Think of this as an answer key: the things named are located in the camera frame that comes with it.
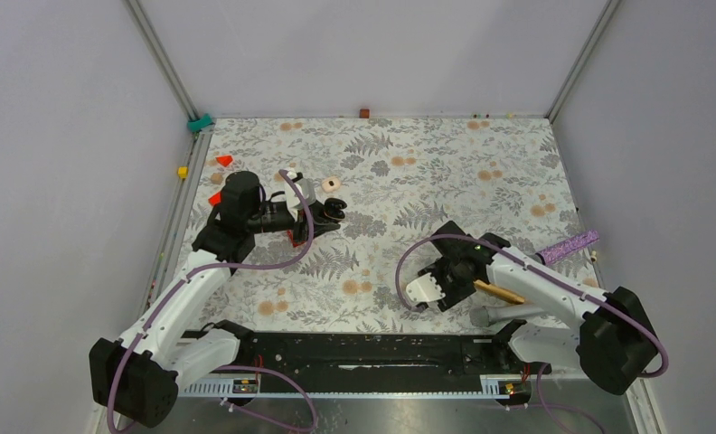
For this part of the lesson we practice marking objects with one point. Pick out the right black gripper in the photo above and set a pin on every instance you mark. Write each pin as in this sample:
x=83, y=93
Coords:
x=453, y=297

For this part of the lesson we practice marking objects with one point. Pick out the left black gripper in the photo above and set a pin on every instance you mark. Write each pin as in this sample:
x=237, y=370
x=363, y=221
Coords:
x=316, y=210

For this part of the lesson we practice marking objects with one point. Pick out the black earbud case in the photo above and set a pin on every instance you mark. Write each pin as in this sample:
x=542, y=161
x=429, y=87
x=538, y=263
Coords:
x=333, y=209

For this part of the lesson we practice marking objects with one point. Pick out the pink earbud charging case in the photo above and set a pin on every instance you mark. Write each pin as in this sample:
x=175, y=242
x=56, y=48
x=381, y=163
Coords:
x=331, y=184

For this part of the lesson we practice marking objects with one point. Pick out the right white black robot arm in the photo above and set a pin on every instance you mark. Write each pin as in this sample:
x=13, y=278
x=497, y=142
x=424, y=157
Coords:
x=605, y=334

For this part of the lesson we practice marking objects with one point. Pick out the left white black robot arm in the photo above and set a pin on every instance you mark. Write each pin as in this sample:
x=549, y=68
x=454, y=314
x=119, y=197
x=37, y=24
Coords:
x=138, y=376

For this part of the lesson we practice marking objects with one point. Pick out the red box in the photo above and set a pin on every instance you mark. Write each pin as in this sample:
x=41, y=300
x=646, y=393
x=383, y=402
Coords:
x=294, y=241

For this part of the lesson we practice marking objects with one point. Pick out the gold microphone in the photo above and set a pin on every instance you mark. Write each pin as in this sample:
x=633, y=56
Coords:
x=501, y=293

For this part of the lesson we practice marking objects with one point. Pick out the grey microphone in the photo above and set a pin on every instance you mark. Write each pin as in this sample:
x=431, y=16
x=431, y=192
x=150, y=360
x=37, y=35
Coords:
x=489, y=316

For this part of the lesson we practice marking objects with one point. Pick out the purple glitter microphone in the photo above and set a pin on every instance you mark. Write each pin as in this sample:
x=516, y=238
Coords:
x=563, y=249

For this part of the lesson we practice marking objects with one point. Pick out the floral table mat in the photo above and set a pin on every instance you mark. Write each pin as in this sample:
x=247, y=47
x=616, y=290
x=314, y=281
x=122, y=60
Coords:
x=402, y=178

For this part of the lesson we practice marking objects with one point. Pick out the red flat block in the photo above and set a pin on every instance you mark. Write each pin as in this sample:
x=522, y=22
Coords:
x=214, y=199

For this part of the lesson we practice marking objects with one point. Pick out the red triangular block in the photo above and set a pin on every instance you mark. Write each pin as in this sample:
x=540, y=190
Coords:
x=224, y=160

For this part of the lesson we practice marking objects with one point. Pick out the yellow cube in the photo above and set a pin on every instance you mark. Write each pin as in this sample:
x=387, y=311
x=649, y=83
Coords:
x=182, y=172

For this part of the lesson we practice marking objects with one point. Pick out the teal block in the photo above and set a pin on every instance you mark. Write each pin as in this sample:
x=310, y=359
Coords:
x=199, y=124

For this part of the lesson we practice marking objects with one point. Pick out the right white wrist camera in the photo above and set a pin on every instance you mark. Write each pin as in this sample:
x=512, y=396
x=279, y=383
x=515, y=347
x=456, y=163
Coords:
x=423, y=291

